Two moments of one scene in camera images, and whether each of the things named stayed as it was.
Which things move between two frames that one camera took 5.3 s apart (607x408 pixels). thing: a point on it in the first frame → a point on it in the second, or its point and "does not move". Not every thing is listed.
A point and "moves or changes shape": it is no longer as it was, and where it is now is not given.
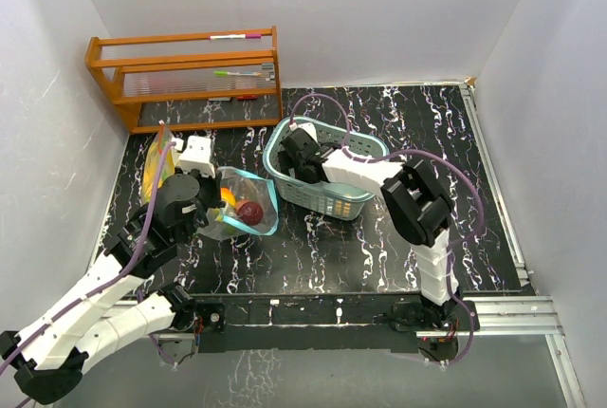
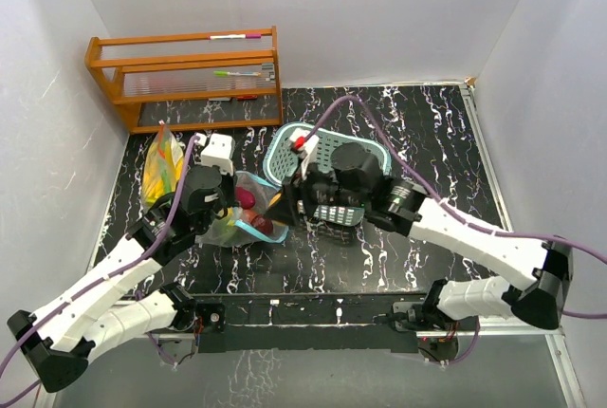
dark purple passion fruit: (250, 213) → (263, 224)
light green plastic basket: (327, 199) does not move
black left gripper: (214, 183) → (229, 179)
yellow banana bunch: (153, 163) does not move
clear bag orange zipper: (161, 138) does not move
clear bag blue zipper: (250, 205) moves or changes shape
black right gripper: (286, 164) → (286, 208)
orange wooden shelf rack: (201, 81) does not move
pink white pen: (238, 36) does not move
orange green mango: (228, 196) moves or changes shape
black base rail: (289, 321) does not move
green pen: (223, 73) does not move
